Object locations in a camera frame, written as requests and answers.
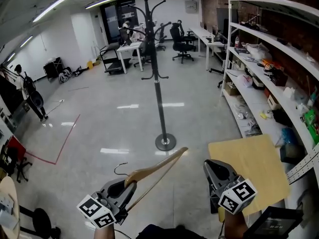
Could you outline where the black platform trolley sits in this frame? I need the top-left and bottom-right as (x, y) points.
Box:
(99, 45), (132, 75)

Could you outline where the clear plastic bag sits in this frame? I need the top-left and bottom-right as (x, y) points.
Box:
(245, 43), (272, 61)

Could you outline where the black round stool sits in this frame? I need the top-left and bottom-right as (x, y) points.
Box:
(18, 205), (62, 239)

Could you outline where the black display device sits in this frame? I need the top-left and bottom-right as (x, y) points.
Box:
(243, 206), (304, 239)

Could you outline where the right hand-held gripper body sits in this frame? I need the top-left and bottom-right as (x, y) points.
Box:
(210, 175), (258, 215)

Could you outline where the white box device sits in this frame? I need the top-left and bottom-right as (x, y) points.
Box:
(252, 76), (266, 89)

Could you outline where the dark wooden frame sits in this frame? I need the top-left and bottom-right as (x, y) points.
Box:
(0, 63), (24, 114)

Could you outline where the long white desk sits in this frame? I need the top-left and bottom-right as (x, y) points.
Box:
(188, 27), (226, 71)

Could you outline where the black pouch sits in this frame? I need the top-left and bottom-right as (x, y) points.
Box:
(273, 108), (294, 128)

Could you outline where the black monitor on stand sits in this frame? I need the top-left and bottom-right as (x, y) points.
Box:
(216, 7), (239, 44)

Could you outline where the red panel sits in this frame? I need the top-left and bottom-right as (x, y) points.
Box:
(7, 135), (27, 164)

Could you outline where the small beige box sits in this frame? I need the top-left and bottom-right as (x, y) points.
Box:
(267, 95), (281, 111)

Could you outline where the orange box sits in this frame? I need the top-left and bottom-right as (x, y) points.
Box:
(261, 60), (284, 71)

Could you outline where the white cloth pile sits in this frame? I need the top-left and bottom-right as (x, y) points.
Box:
(133, 22), (148, 41)

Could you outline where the black headrest office chair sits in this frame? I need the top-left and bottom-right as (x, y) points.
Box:
(169, 19), (197, 64)

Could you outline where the black swivel chair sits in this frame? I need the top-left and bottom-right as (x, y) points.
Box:
(0, 145), (33, 183)

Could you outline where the black storage cart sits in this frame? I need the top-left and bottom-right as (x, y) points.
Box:
(43, 57), (63, 79)

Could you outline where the white red-print plastic bag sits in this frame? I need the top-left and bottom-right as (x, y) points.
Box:
(236, 74), (254, 88)

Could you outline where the black shelf box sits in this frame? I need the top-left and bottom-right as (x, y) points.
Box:
(279, 143), (306, 164)

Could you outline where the person's left forearm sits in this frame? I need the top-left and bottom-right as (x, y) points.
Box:
(93, 224), (117, 239)

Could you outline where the person's black clothing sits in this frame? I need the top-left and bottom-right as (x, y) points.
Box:
(136, 223), (209, 239)

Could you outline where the black coat rack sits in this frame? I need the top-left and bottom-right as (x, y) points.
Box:
(119, 0), (177, 151)

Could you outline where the white shelving unit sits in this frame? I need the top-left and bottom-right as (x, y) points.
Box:
(220, 0), (319, 234)

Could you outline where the blue plastic bag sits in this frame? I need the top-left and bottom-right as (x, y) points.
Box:
(280, 127), (299, 144)

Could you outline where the wooden hanger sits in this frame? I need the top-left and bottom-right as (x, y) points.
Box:
(114, 147), (189, 213)

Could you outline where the long red floor tape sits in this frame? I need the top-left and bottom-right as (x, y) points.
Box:
(24, 113), (81, 165)

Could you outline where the person's right forearm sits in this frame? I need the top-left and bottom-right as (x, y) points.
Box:
(224, 209), (250, 239)

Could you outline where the dark glass door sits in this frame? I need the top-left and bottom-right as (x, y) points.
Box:
(99, 0), (137, 44)

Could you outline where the light wooden board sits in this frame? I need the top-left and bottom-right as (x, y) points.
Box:
(208, 134), (292, 216)

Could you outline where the cardboard box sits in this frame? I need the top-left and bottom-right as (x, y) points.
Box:
(224, 80), (240, 96)

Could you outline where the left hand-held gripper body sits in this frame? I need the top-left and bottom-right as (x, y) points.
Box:
(76, 188), (128, 230)

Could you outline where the small white desk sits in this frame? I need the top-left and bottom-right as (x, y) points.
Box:
(116, 41), (145, 74)

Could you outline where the grey wall electrical box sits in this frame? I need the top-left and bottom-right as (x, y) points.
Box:
(184, 0), (198, 14)

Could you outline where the round wooden table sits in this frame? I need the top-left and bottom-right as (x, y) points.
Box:
(0, 176), (20, 239)

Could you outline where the pile of white cables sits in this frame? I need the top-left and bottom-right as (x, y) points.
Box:
(58, 67), (73, 84)

